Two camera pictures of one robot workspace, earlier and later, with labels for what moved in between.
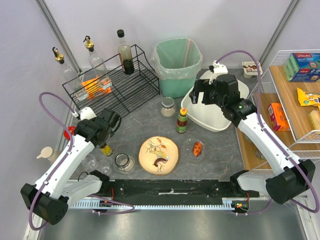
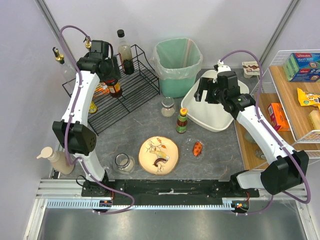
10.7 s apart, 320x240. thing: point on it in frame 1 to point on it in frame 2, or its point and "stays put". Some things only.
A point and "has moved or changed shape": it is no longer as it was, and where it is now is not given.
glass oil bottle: [71, 77] stays put
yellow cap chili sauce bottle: [182, 121] stays put
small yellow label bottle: [106, 149] to [93, 108]
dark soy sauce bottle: [125, 54] stays put
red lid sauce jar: [72, 129] has moved or changed shape
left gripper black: [110, 122] to [115, 75]
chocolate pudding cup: [250, 69] stays put
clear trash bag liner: [176, 58] stays put
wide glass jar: [124, 163] stays put
